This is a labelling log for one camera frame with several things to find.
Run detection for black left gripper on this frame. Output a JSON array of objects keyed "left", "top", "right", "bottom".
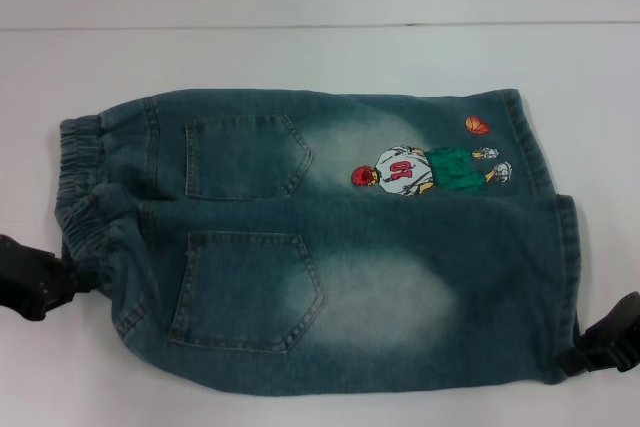
[{"left": 0, "top": 233, "right": 110, "bottom": 322}]

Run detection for blue denim shorts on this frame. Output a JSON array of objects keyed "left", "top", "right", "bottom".
[{"left": 53, "top": 88, "right": 585, "bottom": 427}]

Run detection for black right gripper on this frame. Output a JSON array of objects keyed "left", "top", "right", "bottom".
[{"left": 561, "top": 289, "right": 640, "bottom": 377}]

